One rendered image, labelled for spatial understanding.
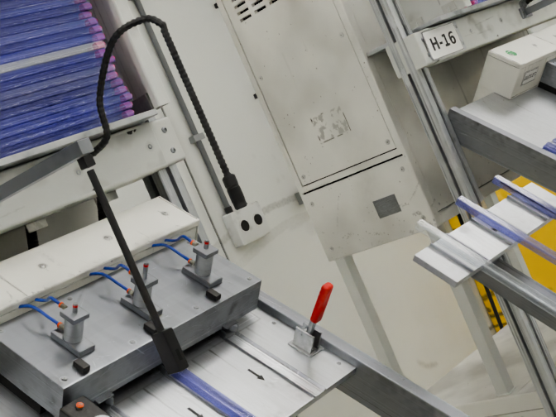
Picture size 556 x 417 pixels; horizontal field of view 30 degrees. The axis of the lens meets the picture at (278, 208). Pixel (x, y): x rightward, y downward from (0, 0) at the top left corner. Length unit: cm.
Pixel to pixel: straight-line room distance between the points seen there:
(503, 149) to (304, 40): 50
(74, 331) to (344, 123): 115
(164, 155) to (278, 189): 230
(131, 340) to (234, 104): 258
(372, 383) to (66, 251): 43
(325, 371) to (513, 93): 104
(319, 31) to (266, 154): 161
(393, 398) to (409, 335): 277
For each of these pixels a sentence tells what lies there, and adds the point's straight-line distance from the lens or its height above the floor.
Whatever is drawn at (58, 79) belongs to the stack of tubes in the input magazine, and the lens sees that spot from 139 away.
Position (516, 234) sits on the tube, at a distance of 151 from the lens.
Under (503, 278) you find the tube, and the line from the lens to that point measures 141.
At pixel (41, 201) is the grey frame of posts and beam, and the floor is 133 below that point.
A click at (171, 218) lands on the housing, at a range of 144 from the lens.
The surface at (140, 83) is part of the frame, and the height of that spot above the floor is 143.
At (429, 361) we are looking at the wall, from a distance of 418.
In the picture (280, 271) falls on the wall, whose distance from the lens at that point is 368.
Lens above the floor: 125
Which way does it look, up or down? 2 degrees down
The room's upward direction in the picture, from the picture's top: 24 degrees counter-clockwise
